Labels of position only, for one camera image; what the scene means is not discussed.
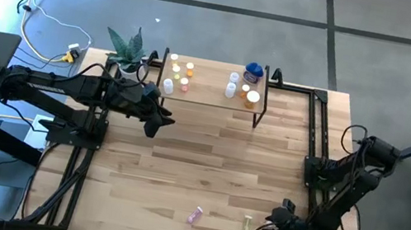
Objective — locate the small amber vial white cap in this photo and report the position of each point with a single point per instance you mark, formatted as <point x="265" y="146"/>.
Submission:
<point x="244" y="91"/>

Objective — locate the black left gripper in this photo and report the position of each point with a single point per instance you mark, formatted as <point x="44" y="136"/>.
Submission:
<point x="150" y="106"/>

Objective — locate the pink vial white cap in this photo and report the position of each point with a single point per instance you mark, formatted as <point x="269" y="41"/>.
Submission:
<point x="184" y="85"/>
<point x="195" y="215"/>

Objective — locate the black aluminium rig frame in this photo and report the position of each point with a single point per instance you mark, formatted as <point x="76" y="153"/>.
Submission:
<point x="310" y="141"/>

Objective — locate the wooden shelf black frame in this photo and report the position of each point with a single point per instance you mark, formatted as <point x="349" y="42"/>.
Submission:
<point x="205" y="94"/>

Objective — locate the white box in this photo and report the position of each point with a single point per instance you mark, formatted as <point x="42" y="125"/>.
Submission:
<point x="32" y="136"/>

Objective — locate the small orange vial white cap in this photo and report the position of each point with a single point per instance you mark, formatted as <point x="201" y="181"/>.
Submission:
<point x="189" y="71"/>

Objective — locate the large amber bottle white cap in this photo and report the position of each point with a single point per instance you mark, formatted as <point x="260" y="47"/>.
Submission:
<point x="253" y="97"/>

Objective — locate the yellow-green vial white cap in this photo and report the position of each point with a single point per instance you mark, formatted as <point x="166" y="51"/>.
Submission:
<point x="174" y="57"/>
<point x="176" y="69"/>
<point x="247" y="225"/>

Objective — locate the blue lid clear jar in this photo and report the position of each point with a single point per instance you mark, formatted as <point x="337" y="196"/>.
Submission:
<point x="254" y="69"/>

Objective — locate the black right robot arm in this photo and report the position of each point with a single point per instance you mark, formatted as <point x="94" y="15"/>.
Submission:
<point x="348" y="185"/>

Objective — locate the snake plant white pot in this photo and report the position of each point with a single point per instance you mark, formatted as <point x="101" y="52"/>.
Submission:
<point x="131" y="73"/>

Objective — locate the white opaque plastic bottle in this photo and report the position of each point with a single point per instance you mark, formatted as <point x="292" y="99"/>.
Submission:
<point x="168" y="86"/>
<point x="230" y="90"/>

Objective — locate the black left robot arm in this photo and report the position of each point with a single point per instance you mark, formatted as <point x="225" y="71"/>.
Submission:
<point x="68" y="85"/>

